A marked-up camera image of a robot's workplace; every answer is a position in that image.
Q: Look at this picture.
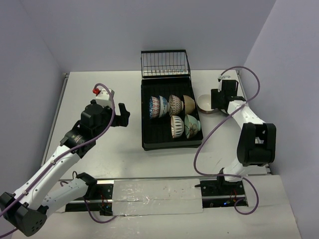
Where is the white bowl patterned rim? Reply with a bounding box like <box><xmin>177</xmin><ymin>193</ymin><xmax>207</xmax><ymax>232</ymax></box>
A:
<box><xmin>170</xmin><ymin>116</ymin><xmax>184</xmax><ymax>138</ymax></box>

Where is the black dish rack tray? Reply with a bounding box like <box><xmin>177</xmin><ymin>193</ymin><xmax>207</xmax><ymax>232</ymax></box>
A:
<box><xmin>141</xmin><ymin>77</ymin><xmax>203</xmax><ymax>150</ymax></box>

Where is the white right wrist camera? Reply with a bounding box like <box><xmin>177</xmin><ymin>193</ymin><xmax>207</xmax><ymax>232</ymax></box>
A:
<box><xmin>217</xmin><ymin>75</ymin><xmax>231</xmax><ymax>92</ymax></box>

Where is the silver taped cover plate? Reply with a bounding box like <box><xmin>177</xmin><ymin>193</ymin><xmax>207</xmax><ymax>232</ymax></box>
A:
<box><xmin>112</xmin><ymin>179</ymin><xmax>203</xmax><ymax>216</ymax></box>

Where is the black bowl tan outside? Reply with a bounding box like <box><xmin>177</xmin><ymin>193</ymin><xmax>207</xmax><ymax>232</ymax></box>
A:
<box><xmin>183</xmin><ymin>95</ymin><xmax>195</xmax><ymax>115</ymax></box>

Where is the red lattice patterned bowl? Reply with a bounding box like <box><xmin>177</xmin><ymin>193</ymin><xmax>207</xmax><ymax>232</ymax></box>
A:
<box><xmin>168</xmin><ymin>95</ymin><xmax>184</xmax><ymax>116</ymax></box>

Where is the black aluminium mounting rail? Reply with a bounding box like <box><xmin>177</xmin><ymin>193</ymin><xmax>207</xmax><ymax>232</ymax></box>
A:
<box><xmin>64</xmin><ymin>179</ymin><xmax>247</xmax><ymax>216</ymax></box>

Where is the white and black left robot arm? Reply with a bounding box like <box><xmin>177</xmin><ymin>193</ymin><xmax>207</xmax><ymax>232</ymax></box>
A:
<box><xmin>0</xmin><ymin>100</ymin><xmax>130</xmax><ymax>237</ymax></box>

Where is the black wire plate rack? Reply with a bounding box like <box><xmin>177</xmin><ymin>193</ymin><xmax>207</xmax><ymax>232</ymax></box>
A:
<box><xmin>141</xmin><ymin>49</ymin><xmax>191</xmax><ymax>79</ymax></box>

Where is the dark blue patterned bowl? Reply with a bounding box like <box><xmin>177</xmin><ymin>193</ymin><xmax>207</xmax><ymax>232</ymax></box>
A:
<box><xmin>149</xmin><ymin>96</ymin><xmax>160</xmax><ymax>119</ymax></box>

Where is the white bowl brown outside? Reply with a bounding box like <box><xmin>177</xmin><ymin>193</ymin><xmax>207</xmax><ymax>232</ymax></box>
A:
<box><xmin>196</xmin><ymin>94</ymin><xmax>215</xmax><ymax>115</ymax></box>

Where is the pale green bowl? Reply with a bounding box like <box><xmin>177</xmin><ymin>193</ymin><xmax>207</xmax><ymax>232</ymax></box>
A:
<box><xmin>184</xmin><ymin>115</ymin><xmax>201</xmax><ymax>139</ymax></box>

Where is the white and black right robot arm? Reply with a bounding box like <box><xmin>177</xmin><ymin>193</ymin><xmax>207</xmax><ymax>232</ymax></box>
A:
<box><xmin>211</xmin><ymin>78</ymin><xmax>277</xmax><ymax>195</ymax></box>

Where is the blue and white floral bowl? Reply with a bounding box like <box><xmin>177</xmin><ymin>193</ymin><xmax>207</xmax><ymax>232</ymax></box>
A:
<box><xmin>159</xmin><ymin>96</ymin><xmax>169</xmax><ymax>118</ymax></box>

